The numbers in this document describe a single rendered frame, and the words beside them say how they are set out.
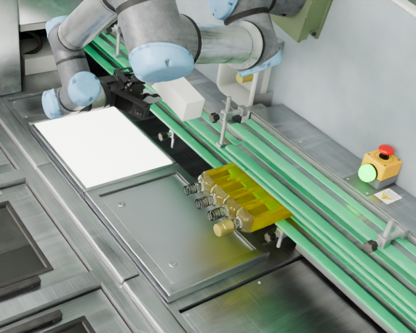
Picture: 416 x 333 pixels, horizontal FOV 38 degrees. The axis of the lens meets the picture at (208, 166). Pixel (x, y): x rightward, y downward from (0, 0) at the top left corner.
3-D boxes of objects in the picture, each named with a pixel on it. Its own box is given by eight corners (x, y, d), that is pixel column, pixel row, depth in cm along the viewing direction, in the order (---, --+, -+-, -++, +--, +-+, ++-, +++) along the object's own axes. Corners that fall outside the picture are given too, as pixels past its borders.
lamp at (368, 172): (361, 174, 156) (353, 177, 155) (366, 159, 154) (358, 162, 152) (374, 184, 154) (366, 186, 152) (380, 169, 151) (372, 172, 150)
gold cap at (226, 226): (224, 222, 161) (211, 227, 158) (230, 216, 158) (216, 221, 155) (231, 234, 159) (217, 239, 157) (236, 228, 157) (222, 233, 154)
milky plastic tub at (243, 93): (236, 82, 201) (214, 87, 197) (247, 18, 189) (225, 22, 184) (269, 108, 190) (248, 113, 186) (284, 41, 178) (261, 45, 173)
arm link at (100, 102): (93, 94, 156) (90, 119, 161) (109, 90, 158) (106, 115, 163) (80, 77, 160) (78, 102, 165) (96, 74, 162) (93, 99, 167)
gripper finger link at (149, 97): (159, 84, 178) (134, 82, 171) (170, 96, 175) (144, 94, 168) (155, 93, 179) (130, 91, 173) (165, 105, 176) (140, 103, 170)
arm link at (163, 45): (276, 8, 154) (150, -13, 108) (292, 65, 154) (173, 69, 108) (236, 25, 161) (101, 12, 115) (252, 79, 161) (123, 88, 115)
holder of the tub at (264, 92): (235, 97, 204) (216, 101, 200) (249, 19, 189) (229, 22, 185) (267, 121, 194) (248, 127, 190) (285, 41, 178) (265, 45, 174)
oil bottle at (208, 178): (250, 170, 186) (193, 188, 174) (253, 154, 182) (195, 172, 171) (262, 180, 182) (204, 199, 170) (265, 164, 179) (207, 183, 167)
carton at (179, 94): (160, 52, 179) (142, 55, 176) (205, 99, 166) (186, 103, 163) (156, 69, 183) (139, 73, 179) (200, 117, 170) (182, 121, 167)
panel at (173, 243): (115, 110, 228) (28, 129, 210) (115, 102, 226) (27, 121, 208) (269, 259, 172) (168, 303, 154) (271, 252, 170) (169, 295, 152)
